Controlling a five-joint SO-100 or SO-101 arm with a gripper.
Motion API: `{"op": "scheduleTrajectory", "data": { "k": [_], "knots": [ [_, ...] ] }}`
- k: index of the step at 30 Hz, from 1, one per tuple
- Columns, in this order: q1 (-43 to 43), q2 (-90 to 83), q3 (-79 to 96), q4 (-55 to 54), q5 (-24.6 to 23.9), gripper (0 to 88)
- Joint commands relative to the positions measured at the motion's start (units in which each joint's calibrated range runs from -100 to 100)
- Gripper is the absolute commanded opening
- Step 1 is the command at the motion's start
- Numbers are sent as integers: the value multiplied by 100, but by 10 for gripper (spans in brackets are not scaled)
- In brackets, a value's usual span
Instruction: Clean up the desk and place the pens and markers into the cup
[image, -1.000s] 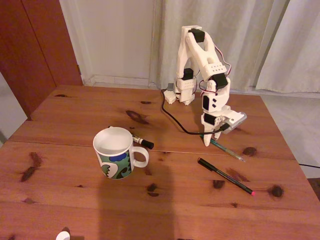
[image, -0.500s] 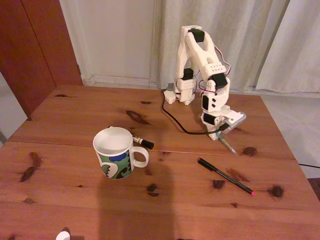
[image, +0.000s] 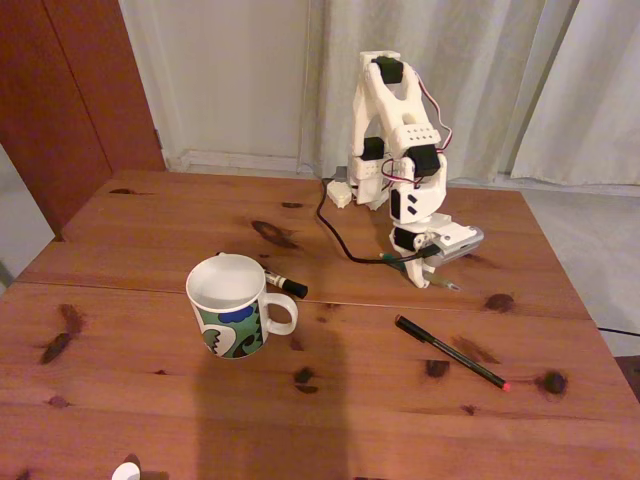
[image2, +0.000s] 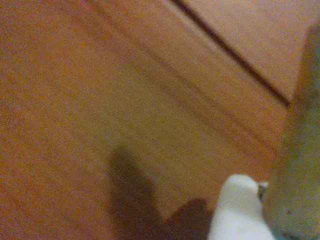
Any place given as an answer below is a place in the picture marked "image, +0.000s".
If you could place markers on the small white round object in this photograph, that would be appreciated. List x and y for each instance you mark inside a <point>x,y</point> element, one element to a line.
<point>125,472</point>

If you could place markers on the brown wooden cabinet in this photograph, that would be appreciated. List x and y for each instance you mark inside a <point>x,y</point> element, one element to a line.
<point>60,100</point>

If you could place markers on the black fineliner with red end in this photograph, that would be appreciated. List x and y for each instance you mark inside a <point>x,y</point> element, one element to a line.
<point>450,351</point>

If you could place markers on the narrow white curtain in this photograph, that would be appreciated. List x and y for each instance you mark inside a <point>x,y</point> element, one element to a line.
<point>595,100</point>

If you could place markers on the teal pen with olive grip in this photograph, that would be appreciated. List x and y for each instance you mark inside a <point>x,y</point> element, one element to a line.
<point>445,283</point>

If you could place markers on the white mug green blue pattern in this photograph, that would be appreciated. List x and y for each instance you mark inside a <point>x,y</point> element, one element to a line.
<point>227,310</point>

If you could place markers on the silver camera box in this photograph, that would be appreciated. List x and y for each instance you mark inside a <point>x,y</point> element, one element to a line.
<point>460,245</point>

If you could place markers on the wide white curtain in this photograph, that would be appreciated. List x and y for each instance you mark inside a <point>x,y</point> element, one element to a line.
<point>475,60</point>

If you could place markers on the black and white marker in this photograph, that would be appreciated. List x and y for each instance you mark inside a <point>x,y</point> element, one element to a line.
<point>287,286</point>

